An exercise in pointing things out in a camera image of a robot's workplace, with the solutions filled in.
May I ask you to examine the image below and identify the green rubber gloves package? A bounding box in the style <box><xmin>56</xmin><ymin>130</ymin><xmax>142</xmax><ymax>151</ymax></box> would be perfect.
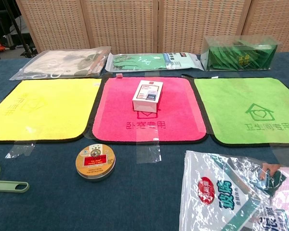
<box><xmin>105</xmin><ymin>51</ymin><xmax>206</xmax><ymax>73</ymax></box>

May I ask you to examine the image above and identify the round gold candy tin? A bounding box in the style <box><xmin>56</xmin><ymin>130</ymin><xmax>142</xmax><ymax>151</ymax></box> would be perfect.
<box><xmin>75</xmin><ymin>144</ymin><xmax>117</xmax><ymax>182</ymax></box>

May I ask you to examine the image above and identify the wooden perforated folding screen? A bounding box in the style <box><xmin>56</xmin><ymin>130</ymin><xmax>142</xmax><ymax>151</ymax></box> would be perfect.
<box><xmin>15</xmin><ymin>0</ymin><xmax>289</xmax><ymax>55</ymax></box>

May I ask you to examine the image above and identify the black tripod stand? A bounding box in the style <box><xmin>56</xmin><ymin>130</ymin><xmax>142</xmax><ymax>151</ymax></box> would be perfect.
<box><xmin>4</xmin><ymin>0</ymin><xmax>39</xmax><ymax>58</ymax></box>

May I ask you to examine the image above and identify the green towel mat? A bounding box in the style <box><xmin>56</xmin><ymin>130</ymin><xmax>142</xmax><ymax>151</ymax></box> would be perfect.
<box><xmin>193</xmin><ymin>77</ymin><xmax>289</xmax><ymax>148</ymax></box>

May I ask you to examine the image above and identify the clear box of green packets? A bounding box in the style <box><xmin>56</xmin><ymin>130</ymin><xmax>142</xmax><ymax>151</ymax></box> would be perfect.
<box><xmin>200</xmin><ymin>34</ymin><xmax>283</xmax><ymax>72</ymax></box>

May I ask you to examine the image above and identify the small white cardboard box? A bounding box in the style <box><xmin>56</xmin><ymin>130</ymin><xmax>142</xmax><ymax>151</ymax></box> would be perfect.
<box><xmin>131</xmin><ymin>80</ymin><xmax>164</xmax><ymax>113</ymax></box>

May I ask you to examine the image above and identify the clear tape strip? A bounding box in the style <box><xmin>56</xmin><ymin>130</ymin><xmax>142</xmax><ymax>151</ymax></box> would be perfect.
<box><xmin>136</xmin><ymin>138</ymin><xmax>163</xmax><ymax>165</ymax></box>
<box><xmin>5</xmin><ymin>141</ymin><xmax>37</xmax><ymax>159</ymax></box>

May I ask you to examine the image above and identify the pink towel mat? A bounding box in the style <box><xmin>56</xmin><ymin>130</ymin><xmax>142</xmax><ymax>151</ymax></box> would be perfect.
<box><xmin>86</xmin><ymin>76</ymin><xmax>214</xmax><ymax>144</ymax></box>

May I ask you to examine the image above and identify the beige bag in clear package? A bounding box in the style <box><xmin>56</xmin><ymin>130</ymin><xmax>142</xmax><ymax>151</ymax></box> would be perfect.
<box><xmin>9</xmin><ymin>46</ymin><xmax>112</xmax><ymax>81</ymax></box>

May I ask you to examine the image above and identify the light green hand brush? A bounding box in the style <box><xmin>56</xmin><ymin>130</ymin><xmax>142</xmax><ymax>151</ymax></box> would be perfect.
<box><xmin>0</xmin><ymin>160</ymin><xmax>30</xmax><ymax>194</ymax></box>

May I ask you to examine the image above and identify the yellow towel mat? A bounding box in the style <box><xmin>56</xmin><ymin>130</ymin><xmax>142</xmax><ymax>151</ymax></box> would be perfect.
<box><xmin>0</xmin><ymin>78</ymin><xmax>103</xmax><ymax>145</ymax></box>

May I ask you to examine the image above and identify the glass cleaning cloth plastic package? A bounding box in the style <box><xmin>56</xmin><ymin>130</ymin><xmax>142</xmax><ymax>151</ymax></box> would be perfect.
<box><xmin>178</xmin><ymin>150</ymin><xmax>289</xmax><ymax>231</ymax></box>

